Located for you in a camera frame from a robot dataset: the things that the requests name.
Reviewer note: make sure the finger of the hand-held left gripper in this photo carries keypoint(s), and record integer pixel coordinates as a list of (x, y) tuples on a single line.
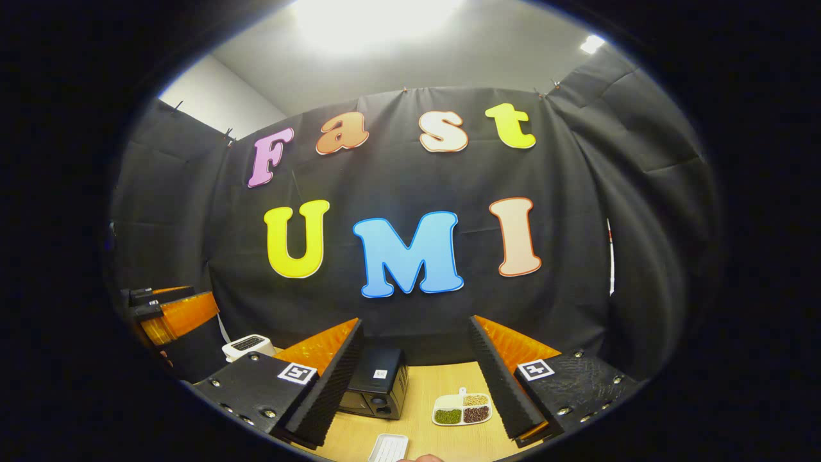
[(160, 295), (183, 317)]

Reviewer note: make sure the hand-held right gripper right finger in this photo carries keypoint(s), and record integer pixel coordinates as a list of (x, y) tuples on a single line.
[(500, 385)]

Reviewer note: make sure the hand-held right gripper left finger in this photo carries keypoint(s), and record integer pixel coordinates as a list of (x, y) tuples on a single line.
[(330, 385)]

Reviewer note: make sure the black electric oven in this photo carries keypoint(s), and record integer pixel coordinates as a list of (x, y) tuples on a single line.
[(378, 385)]

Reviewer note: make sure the white divided bean tray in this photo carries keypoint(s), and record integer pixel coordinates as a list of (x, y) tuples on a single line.
[(462, 409)]

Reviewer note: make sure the white toaster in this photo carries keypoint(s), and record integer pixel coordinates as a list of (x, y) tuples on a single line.
[(247, 346)]

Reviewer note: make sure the white rectangular dish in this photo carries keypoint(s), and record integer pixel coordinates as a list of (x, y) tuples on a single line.
[(389, 448)]

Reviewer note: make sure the black backdrop cloth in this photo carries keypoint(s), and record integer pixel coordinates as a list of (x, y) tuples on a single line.
[(410, 192)]

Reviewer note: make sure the large ceiling light panel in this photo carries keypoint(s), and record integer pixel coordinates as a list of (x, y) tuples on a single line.
[(378, 22)]

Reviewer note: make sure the small ceiling light panel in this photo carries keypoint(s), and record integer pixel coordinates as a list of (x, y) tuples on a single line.
[(592, 43)]

